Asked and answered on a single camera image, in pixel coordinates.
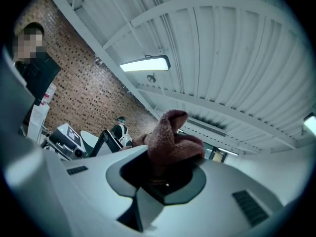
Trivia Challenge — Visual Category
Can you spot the clear water bottle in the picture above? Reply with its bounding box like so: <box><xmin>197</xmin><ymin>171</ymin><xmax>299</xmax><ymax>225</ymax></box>
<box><xmin>40</xmin><ymin>82</ymin><xmax>57</xmax><ymax>106</ymax></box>

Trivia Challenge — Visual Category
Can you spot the brown wiping cloth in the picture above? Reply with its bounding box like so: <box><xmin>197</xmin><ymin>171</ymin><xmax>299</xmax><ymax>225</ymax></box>
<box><xmin>132</xmin><ymin>109</ymin><xmax>205</xmax><ymax>182</ymax></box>

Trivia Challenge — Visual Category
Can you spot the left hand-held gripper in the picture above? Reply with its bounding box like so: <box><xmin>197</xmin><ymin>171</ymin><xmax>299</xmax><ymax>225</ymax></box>
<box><xmin>40</xmin><ymin>123</ymin><xmax>87</xmax><ymax>161</ymax></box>

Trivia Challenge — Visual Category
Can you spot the white water dispenser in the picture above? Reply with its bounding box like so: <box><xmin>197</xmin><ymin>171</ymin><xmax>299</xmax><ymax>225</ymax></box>
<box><xmin>26</xmin><ymin>104</ymin><xmax>50</xmax><ymax>145</ymax></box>

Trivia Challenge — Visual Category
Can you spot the ceiling light bar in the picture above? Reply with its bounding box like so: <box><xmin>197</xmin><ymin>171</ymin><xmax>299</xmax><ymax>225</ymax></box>
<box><xmin>303</xmin><ymin>112</ymin><xmax>316</xmax><ymax>135</ymax></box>
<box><xmin>119</xmin><ymin>55</ymin><xmax>171</xmax><ymax>72</ymax></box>
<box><xmin>217</xmin><ymin>148</ymin><xmax>239</xmax><ymax>157</ymax></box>

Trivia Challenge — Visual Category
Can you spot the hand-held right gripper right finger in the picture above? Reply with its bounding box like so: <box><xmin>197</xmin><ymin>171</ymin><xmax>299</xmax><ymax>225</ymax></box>
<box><xmin>135</xmin><ymin>158</ymin><xmax>284</xmax><ymax>237</ymax></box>

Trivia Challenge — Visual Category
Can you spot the person's head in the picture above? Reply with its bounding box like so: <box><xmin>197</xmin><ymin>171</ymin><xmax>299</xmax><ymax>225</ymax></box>
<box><xmin>12</xmin><ymin>22</ymin><xmax>49</xmax><ymax>61</ymax></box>

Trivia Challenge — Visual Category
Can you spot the ceiling air vent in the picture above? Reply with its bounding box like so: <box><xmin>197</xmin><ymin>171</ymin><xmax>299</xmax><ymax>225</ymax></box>
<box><xmin>184</xmin><ymin>117</ymin><xmax>228</xmax><ymax>138</ymax></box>

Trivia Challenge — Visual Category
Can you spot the person's black clothing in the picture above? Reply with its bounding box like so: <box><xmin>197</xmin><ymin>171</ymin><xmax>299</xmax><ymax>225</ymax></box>
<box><xmin>13</xmin><ymin>52</ymin><xmax>62</xmax><ymax>106</ymax></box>

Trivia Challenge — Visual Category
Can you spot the round white table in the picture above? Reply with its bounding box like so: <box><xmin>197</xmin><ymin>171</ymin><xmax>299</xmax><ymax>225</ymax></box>
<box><xmin>80</xmin><ymin>130</ymin><xmax>100</xmax><ymax>156</ymax></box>

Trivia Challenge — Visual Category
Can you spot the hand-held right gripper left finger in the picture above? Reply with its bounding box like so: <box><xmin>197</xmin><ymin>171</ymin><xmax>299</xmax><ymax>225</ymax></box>
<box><xmin>44</xmin><ymin>146</ymin><xmax>149</xmax><ymax>237</ymax></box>

